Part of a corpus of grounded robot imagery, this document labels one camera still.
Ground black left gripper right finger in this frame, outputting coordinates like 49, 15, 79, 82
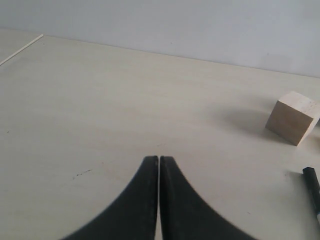
159, 156, 254, 240

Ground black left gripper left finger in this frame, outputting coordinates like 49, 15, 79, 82
64, 156, 159, 240

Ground black white marker pen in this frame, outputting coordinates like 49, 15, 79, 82
302, 166, 320, 223

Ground light wooden cube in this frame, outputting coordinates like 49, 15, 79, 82
265, 91, 320, 146

